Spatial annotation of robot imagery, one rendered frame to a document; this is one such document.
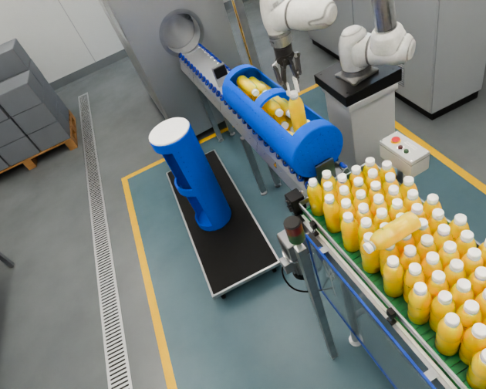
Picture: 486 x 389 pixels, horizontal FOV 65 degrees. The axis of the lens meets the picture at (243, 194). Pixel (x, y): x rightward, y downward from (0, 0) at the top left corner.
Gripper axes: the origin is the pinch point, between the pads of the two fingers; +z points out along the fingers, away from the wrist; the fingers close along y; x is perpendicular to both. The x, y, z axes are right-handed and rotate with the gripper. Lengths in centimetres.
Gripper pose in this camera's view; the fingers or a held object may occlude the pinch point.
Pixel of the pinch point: (291, 87)
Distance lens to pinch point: 176.1
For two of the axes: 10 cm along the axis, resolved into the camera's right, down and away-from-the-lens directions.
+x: 4.2, 5.6, -7.1
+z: 2.9, 6.6, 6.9
